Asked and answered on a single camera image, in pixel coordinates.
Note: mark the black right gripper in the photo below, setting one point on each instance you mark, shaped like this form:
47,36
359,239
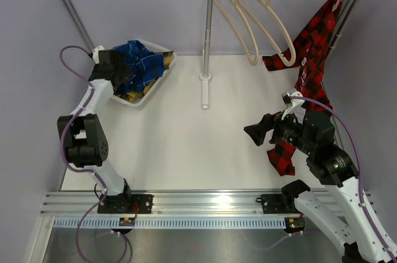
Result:
258,131

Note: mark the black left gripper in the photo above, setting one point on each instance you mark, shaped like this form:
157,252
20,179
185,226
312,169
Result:
126,72

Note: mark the white plastic basket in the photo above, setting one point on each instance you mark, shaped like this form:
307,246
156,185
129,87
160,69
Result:
154,48

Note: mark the blue plaid shirt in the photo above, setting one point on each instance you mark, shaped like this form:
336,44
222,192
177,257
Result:
131,51

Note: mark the yellow plaid shirt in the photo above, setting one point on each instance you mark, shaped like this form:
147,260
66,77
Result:
136,92

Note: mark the beige hanger with blue shirt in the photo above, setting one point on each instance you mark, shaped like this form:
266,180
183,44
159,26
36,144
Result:
288,61

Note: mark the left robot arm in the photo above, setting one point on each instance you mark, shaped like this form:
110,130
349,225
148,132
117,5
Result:
83,143

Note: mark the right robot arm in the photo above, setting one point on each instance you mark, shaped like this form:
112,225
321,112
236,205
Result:
359,237

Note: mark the red plaid shirt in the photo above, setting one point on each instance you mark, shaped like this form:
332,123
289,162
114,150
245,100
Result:
312,47

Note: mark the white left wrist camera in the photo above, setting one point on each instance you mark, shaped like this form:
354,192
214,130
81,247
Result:
94,54

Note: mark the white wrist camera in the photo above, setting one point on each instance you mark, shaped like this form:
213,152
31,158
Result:
293,100
94,54

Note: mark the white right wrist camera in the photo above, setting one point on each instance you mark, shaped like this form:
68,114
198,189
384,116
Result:
293,100

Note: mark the aluminium mounting rail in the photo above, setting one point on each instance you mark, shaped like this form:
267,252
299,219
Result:
164,203

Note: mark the white slotted cable duct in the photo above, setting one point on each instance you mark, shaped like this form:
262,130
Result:
142,222

